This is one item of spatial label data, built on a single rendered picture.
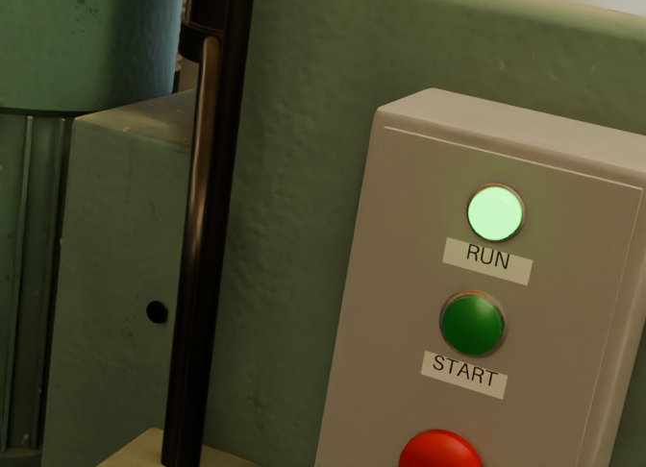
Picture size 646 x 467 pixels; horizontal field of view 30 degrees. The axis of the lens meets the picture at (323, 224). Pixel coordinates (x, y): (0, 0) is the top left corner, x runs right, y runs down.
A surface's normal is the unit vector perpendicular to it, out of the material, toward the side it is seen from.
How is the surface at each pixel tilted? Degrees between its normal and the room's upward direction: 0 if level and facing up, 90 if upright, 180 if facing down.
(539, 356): 90
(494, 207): 86
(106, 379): 90
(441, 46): 90
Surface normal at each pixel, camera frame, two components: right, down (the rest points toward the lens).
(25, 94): 0.30, 0.33
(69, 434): -0.39, 0.22
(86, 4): 0.54, 0.33
